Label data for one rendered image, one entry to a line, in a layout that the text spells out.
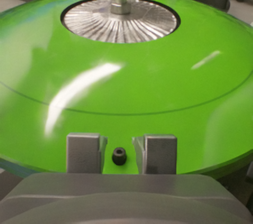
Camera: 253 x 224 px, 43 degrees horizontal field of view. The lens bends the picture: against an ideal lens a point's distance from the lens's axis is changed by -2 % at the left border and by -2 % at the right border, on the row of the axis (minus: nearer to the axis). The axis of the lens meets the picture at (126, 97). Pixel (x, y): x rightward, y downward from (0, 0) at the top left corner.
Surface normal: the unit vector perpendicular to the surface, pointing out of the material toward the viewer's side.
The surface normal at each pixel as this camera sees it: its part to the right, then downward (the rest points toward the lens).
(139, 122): 0.07, -0.51
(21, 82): -0.17, -0.58
